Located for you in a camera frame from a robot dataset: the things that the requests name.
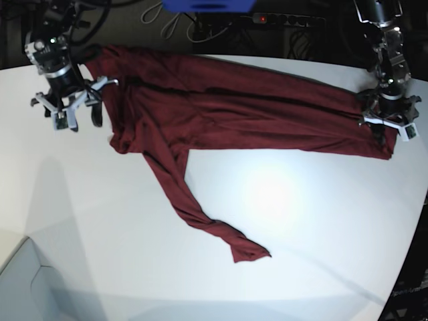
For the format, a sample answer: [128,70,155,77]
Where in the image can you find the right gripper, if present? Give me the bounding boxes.
[45,66,103,132]

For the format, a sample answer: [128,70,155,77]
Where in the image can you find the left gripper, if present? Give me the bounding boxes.
[360,90,418,146]

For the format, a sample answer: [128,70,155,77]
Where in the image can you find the dark red t-shirt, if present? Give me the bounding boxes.
[86,45,397,262]

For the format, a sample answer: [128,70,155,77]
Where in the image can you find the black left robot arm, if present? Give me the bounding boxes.
[354,1,421,142]

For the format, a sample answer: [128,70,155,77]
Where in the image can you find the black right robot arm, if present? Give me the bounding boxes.
[23,1,133,132]

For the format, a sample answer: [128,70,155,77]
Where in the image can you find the blue box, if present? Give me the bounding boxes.
[162,0,256,13]

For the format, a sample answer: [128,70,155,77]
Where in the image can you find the black power strip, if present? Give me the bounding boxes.
[251,13,326,27]

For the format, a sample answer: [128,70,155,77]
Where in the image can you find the white bin at corner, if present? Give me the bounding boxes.
[1,238,60,320]

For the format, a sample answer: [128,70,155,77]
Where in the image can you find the white cable loops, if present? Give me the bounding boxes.
[141,3,235,43]

